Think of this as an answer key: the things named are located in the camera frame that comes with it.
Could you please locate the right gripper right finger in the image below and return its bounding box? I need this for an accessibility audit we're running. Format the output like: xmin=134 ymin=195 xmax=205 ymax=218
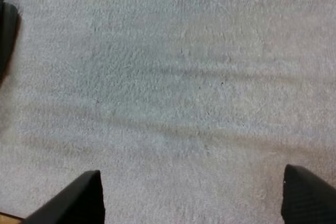
xmin=280 ymin=164 xmax=336 ymax=224

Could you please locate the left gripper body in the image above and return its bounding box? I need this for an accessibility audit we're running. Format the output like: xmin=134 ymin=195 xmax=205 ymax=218
xmin=0 ymin=0 xmax=20 ymax=80

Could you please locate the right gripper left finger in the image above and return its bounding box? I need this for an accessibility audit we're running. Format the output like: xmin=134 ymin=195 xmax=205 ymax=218
xmin=22 ymin=170 xmax=106 ymax=224

